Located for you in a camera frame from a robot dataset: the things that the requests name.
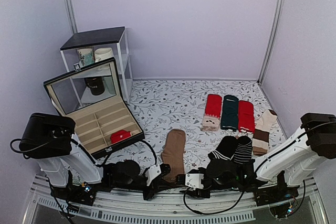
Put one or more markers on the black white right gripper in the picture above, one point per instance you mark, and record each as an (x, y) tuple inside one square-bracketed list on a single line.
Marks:
[(196, 193)]

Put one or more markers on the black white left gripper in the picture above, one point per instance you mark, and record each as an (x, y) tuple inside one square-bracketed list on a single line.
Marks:
[(156, 187)]

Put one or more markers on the brown ribbed sock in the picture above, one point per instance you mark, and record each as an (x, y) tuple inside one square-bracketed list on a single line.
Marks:
[(173, 153)]

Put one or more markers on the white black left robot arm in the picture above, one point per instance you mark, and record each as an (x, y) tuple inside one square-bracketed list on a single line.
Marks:
[(73, 173)]

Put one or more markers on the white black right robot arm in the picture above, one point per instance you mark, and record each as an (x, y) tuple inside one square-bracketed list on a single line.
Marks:
[(275, 175)]

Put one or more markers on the black sock white stripes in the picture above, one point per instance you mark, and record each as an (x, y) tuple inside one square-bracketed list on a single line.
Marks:
[(225, 150)]

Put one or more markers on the black grey striped sock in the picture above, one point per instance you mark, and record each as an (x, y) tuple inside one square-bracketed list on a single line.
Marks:
[(243, 151)]

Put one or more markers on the red sock with face pattern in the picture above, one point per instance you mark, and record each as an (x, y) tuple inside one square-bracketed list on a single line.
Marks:
[(212, 115)]

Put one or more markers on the red rolled sock in box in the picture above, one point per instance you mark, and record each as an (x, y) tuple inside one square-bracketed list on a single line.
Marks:
[(120, 136)]

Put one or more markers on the floral patterned table mat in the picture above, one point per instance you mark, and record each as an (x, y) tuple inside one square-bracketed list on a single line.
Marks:
[(162, 105)]

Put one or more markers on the dark green sock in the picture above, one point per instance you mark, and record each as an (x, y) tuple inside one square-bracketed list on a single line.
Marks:
[(229, 119)]

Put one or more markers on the cream brown striped sock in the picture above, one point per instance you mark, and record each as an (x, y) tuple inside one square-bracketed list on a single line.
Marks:
[(260, 141)]

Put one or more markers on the red white sock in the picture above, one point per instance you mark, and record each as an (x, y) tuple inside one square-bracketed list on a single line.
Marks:
[(246, 120)]

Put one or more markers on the black compartment storage box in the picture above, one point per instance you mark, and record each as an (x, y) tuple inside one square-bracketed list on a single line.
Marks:
[(96, 117)]

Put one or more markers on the black mug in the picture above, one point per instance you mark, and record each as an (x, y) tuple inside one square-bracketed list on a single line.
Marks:
[(95, 84)]

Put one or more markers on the white ceramic mug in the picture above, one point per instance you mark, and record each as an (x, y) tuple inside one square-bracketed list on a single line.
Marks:
[(102, 54)]

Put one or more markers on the patterned ceramic mug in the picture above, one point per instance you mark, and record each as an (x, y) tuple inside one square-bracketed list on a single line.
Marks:
[(86, 56)]

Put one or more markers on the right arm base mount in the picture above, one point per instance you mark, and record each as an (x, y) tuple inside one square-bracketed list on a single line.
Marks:
[(274, 194)]

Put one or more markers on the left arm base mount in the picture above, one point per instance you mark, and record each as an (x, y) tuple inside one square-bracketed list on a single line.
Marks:
[(81, 194)]

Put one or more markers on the white frame black top shelf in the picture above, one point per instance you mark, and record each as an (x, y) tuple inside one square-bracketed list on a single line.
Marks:
[(102, 44)]

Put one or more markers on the right aluminium corner post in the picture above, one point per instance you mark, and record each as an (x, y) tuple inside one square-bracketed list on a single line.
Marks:
[(271, 41)]

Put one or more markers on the aluminium corner post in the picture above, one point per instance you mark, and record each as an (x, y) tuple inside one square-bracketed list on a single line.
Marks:
[(271, 41), (71, 16)]

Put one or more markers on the left aluminium corner post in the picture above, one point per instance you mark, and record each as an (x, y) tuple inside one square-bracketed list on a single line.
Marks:
[(71, 16)]

